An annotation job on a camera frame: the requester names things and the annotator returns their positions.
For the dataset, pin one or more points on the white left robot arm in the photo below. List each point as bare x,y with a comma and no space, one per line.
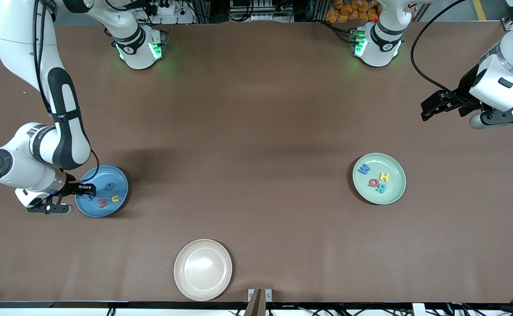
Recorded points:
381,44

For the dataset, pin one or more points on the orange packets pile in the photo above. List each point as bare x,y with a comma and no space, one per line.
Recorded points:
348,11

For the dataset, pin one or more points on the metal mount bracket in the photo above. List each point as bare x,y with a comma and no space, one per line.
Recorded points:
256,303

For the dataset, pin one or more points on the beige plate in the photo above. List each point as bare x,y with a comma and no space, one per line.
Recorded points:
202,270

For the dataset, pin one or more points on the dark electronics rack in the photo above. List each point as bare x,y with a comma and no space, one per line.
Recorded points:
260,6

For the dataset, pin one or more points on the teal foam letter R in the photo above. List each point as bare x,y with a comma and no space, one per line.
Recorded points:
382,189

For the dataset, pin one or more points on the white block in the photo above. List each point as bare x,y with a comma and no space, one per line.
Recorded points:
418,309

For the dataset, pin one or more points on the blue foam letter M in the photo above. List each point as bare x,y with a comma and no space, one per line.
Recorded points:
364,168

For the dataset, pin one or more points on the pale green plate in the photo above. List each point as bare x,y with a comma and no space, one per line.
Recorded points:
388,195

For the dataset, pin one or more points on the blue plate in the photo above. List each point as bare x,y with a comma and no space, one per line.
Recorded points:
107,210

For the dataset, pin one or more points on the red foam letter Q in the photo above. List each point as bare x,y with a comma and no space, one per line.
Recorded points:
371,182

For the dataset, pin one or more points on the yellow foam letter H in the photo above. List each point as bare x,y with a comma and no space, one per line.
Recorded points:
384,177

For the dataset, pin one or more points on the white power strip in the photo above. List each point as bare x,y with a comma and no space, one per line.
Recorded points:
181,18

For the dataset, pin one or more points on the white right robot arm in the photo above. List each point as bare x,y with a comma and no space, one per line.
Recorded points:
23,48

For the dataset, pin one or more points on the blue foam letter g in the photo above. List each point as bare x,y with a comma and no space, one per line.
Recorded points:
110,187

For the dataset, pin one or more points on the red foam letter w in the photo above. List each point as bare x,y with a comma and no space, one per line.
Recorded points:
102,202

